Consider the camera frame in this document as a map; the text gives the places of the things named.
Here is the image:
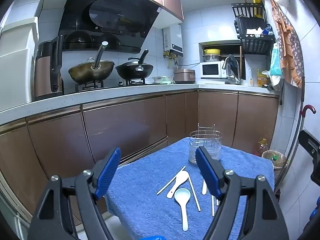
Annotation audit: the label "black gas stove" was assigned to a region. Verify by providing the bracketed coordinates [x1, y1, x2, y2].
[74, 78, 151, 92]

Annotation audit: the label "yellow cooking oil bottle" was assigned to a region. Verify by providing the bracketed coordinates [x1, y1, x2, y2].
[256, 69, 269, 87]

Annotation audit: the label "white microwave oven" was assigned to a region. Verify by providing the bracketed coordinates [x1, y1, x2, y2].
[200, 61, 227, 79]

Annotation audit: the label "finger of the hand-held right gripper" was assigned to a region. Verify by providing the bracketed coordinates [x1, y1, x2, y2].
[299, 129, 320, 180]

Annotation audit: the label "black dish rack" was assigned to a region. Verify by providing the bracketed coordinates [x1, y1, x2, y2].
[231, 2, 276, 55]

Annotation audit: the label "black wok with lid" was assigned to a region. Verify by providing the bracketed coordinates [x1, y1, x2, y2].
[115, 49, 154, 80]

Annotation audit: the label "brass wok with lid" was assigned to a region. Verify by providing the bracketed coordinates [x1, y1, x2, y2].
[68, 41, 115, 84]

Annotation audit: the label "wicker basket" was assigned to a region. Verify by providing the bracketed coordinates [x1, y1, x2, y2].
[261, 150, 286, 169]

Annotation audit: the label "person's right forearm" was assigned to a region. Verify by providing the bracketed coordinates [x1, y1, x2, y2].
[309, 196, 320, 221]

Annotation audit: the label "metal tray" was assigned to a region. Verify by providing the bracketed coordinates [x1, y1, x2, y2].
[153, 76, 174, 84]

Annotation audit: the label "white water heater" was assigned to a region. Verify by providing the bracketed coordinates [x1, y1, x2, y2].
[163, 24, 184, 56]

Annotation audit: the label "crumpled white plastic bag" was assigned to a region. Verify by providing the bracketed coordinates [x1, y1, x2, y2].
[262, 70, 283, 92]

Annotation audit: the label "brown base cabinets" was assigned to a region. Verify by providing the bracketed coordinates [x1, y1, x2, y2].
[0, 89, 279, 233]

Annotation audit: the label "white kitchen countertop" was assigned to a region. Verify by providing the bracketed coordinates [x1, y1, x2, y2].
[0, 78, 280, 127]

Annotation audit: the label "teal plastic bag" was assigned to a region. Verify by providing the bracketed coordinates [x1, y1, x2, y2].
[269, 43, 283, 77]

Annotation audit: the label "black range hood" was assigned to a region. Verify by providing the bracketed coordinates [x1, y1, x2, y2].
[58, 0, 163, 54]

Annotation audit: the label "large amber oil bottle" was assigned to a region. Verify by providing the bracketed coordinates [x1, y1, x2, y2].
[257, 138, 269, 156]

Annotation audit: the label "umbrella with red handle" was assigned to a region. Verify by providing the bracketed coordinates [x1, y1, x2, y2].
[274, 104, 316, 193]

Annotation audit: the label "orange floral apron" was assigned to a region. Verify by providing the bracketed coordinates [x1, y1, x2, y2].
[269, 0, 303, 88]

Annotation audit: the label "metal kitchen faucet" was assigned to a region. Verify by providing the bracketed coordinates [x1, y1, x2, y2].
[222, 56, 242, 85]

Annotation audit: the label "glass bowl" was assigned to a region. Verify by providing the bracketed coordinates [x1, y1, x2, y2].
[203, 54, 221, 63]

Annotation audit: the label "pale blue soup spoon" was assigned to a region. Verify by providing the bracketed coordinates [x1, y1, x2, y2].
[174, 188, 192, 231]

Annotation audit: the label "white refrigerator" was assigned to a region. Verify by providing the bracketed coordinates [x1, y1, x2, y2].
[0, 0, 47, 113]

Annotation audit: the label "blue towel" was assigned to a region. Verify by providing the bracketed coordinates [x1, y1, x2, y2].
[105, 137, 275, 240]

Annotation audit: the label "brown tall kitchen appliance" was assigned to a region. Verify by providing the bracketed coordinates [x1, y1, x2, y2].
[34, 35, 64, 98]

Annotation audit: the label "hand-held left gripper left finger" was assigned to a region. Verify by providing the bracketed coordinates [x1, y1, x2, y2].
[27, 147, 122, 240]

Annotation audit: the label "white rice spoon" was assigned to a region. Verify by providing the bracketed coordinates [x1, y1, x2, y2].
[167, 171, 189, 199]

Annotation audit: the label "wire utensil holder clear cups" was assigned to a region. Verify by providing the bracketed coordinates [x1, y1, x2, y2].
[188, 123, 222, 166]

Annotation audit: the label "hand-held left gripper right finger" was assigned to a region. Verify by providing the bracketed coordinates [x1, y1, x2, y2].
[195, 146, 290, 240]

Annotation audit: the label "brown rice cooker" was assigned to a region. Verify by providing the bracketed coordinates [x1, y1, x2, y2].
[174, 68, 196, 84]

